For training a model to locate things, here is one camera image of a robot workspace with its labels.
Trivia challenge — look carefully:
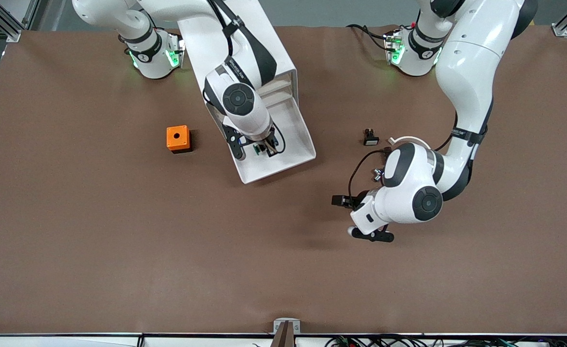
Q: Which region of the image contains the green push button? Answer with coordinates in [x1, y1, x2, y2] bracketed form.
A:
[253, 139, 280, 157]

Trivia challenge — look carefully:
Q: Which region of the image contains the white plastic drawer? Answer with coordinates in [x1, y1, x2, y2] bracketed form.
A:
[259, 77, 293, 94]
[264, 89, 295, 105]
[225, 94, 317, 185]

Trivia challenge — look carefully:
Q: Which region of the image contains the left arm base connector plate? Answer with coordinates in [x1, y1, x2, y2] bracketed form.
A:
[383, 28, 405, 66]

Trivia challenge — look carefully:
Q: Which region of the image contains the right arm base connector plate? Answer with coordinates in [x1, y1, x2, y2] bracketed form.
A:
[167, 31, 186, 69]

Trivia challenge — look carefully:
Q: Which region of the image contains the orange button box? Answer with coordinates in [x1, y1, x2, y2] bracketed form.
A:
[166, 125, 192, 154]

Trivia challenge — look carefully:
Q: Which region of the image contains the white drawer cabinet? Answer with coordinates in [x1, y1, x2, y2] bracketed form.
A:
[177, 0, 299, 145]

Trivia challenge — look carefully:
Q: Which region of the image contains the brown table mat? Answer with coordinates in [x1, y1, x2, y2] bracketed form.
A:
[0, 25, 567, 335]

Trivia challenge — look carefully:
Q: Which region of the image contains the white curved plastic clamp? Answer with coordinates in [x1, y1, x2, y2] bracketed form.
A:
[388, 136, 431, 150]

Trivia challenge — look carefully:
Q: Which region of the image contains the grey metal bracket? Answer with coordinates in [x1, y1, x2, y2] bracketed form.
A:
[273, 318, 301, 335]

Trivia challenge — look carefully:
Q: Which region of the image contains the tangled cable bundle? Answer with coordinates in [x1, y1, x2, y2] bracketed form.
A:
[324, 335, 567, 347]

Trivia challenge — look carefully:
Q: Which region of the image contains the black left arm base cable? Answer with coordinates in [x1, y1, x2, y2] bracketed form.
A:
[347, 23, 391, 51]

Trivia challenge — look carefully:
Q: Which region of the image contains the white table edge rail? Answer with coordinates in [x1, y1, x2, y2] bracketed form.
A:
[0, 333, 567, 347]

